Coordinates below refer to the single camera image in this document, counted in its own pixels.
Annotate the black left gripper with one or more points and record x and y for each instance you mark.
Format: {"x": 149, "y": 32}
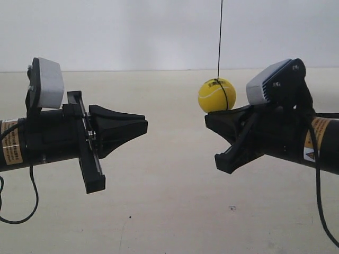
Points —
{"x": 65, "y": 133}

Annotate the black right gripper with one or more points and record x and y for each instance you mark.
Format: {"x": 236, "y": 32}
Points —
{"x": 258, "y": 131}

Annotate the yellow tennis ball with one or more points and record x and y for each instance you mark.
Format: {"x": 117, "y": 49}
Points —
{"x": 216, "y": 95}

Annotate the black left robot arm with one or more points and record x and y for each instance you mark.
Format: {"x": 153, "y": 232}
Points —
{"x": 13, "y": 144}

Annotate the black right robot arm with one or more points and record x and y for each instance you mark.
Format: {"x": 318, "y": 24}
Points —
{"x": 326, "y": 132}

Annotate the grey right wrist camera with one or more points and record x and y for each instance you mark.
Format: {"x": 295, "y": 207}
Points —
{"x": 282, "y": 84}

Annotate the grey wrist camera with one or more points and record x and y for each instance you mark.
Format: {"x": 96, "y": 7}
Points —
{"x": 46, "y": 86}
{"x": 282, "y": 84}

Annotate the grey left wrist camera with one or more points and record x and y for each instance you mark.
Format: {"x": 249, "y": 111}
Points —
{"x": 46, "y": 86}

